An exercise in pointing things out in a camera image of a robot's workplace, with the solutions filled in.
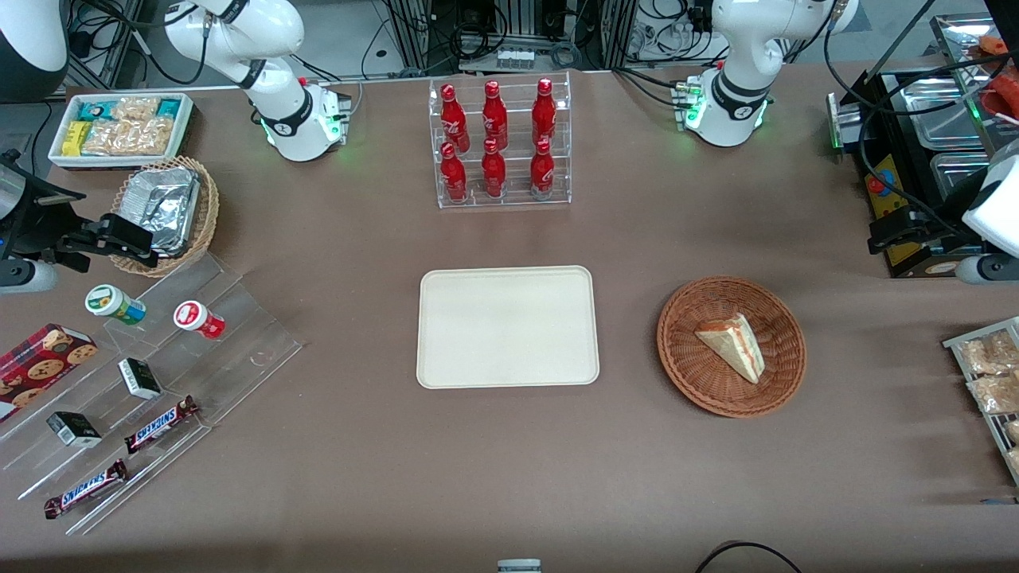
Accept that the aluminium foil container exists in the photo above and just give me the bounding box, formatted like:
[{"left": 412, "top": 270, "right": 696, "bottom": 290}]
[{"left": 119, "top": 166, "right": 201, "bottom": 258}]

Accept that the red sausage food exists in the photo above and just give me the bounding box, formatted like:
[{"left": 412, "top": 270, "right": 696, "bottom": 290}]
[{"left": 982, "top": 65, "right": 1019, "bottom": 122}]

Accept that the small clear cracker bag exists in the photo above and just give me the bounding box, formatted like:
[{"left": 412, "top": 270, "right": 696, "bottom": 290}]
[{"left": 111, "top": 96, "right": 161, "bottom": 124}]

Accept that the triangular sandwich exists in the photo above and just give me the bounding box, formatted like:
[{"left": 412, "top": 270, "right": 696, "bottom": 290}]
[{"left": 695, "top": 313, "right": 767, "bottom": 385}]

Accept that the aluminium frame rack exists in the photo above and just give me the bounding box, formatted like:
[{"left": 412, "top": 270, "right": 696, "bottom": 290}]
[{"left": 382, "top": 0, "right": 639, "bottom": 74}]

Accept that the yellow snack packet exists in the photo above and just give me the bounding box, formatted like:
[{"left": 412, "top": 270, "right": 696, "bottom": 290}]
[{"left": 62, "top": 120, "right": 93, "bottom": 158}]

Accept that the light wicker basket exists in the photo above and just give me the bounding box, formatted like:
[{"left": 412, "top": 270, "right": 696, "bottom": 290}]
[{"left": 109, "top": 156, "right": 221, "bottom": 279}]

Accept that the green lid cup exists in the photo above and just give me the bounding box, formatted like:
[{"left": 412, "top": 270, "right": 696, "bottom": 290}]
[{"left": 85, "top": 284, "right": 147, "bottom": 326}]

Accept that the cream plastic tray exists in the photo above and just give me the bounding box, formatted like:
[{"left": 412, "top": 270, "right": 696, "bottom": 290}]
[{"left": 416, "top": 266, "right": 600, "bottom": 390}]

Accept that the large clear cracker bag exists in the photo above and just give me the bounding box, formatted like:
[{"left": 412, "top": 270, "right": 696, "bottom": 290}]
[{"left": 83, "top": 117, "right": 174, "bottom": 157}]

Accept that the red chocolate cookie box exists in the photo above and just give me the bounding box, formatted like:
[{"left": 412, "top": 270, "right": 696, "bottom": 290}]
[{"left": 0, "top": 323, "right": 99, "bottom": 423}]

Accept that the black looped cable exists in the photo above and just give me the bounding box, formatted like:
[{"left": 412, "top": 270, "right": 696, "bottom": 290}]
[{"left": 693, "top": 540, "right": 804, "bottom": 573}]

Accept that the snickers chocolate bar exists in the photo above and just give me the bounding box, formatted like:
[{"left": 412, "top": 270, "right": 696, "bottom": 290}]
[
  {"left": 123, "top": 396, "right": 199, "bottom": 455},
  {"left": 44, "top": 459, "right": 129, "bottom": 520}
]

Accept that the round brown wicker basket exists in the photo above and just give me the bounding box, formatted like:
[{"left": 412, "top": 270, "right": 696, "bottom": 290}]
[{"left": 657, "top": 276, "right": 807, "bottom": 419}]

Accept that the clear acrylic bottle rack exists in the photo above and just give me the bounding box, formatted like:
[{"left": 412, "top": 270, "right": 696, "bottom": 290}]
[{"left": 428, "top": 71, "right": 572, "bottom": 210}]

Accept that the small black box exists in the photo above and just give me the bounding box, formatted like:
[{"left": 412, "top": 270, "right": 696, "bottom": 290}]
[
  {"left": 118, "top": 357, "right": 162, "bottom": 401},
  {"left": 46, "top": 411, "right": 103, "bottom": 449}
]

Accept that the clear bagged pastry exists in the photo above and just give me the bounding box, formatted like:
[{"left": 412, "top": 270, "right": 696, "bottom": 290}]
[
  {"left": 958, "top": 329, "right": 1019, "bottom": 376},
  {"left": 966, "top": 373, "right": 1019, "bottom": 415}
]

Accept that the black food warmer appliance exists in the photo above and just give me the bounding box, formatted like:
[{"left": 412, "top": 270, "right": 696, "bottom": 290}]
[{"left": 826, "top": 12, "right": 1019, "bottom": 279}]

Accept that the red cola bottle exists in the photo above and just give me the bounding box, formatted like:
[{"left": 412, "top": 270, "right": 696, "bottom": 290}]
[
  {"left": 532, "top": 77, "right": 557, "bottom": 146},
  {"left": 482, "top": 80, "right": 510, "bottom": 149},
  {"left": 529, "top": 138, "right": 556, "bottom": 199},
  {"left": 440, "top": 142, "right": 469, "bottom": 201},
  {"left": 440, "top": 84, "right": 471, "bottom": 152},
  {"left": 481, "top": 138, "right": 508, "bottom": 199}
]

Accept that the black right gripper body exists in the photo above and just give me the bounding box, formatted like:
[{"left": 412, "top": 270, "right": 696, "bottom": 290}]
[{"left": 0, "top": 153, "right": 87, "bottom": 271}]

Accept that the steel warmer pan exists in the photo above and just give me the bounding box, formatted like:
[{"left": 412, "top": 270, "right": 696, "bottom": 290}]
[
  {"left": 898, "top": 76, "right": 988, "bottom": 149},
  {"left": 929, "top": 151, "right": 1000, "bottom": 201}
]

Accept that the clear acrylic stepped stand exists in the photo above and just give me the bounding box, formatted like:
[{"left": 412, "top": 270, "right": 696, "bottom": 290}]
[{"left": 0, "top": 253, "right": 304, "bottom": 536}]

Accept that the red lid cup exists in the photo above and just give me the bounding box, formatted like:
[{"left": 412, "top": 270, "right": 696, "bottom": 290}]
[{"left": 174, "top": 300, "right": 226, "bottom": 341}]

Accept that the metal wire rack tray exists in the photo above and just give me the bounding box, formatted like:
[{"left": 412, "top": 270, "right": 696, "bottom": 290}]
[{"left": 943, "top": 317, "right": 1019, "bottom": 487}]

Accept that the white rectangular snack bin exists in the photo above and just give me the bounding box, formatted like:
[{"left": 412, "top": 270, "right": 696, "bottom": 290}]
[{"left": 48, "top": 92, "right": 195, "bottom": 170}]

